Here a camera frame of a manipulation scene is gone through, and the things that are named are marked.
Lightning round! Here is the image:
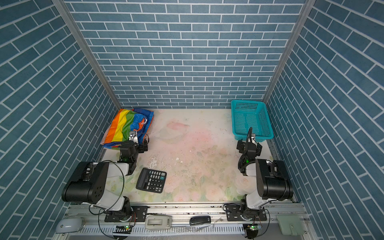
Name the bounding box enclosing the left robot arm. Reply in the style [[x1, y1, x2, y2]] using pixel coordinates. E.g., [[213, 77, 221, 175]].
[[62, 139, 149, 215]]

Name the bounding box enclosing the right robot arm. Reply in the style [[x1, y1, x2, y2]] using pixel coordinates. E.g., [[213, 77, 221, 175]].
[[237, 139, 294, 220]]

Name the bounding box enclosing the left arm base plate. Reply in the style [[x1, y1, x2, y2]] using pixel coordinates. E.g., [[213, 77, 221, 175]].
[[105, 206, 149, 223]]

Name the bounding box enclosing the grey computer mouse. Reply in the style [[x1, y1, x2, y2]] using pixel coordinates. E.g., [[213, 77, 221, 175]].
[[55, 217, 86, 234]]

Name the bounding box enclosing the white slotted cable duct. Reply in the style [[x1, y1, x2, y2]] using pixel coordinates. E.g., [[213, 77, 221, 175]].
[[76, 224, 245, 237]]

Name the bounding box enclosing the green leather wallet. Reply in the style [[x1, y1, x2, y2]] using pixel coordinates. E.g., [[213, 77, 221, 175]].
[[277, 215, 305, 236]]

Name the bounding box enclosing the black desk calculator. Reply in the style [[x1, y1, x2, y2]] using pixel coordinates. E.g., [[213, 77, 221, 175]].
[[136, 168, 167, 194]]

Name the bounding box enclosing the left circuit board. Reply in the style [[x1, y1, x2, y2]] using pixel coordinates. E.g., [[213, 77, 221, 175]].
[[113, 226, 133, 235]]

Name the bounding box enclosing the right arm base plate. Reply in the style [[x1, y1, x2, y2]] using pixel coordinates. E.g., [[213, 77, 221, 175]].
[[222, 204, 267, 222]]

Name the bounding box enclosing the right circuit board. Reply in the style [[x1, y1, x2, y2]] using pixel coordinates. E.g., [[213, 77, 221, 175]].
[[243, 224, 262, 232]]

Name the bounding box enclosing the black car key fob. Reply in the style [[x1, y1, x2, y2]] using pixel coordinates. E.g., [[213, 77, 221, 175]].
[[189, 216, 211, 226]]

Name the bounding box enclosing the aluminium front rail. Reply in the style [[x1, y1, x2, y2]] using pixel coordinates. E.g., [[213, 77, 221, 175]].
[[65, 201, 309, 225]]

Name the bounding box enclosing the multicolour cloth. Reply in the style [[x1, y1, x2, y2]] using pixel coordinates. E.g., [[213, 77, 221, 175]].
[[101, 108, 155, 149]]

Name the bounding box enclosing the teal plastic basket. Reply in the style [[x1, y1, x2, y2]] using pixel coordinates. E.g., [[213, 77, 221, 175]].
[[231, 100, 274, 142]]

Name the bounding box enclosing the circuit board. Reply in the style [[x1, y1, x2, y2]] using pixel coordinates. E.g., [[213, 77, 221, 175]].
[[113, 226, 133, 235], [243, 224, 262, 232]]

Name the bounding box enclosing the beige plastic holder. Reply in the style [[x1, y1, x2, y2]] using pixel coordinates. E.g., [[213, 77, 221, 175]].
[[145, 215, 173, 231]]

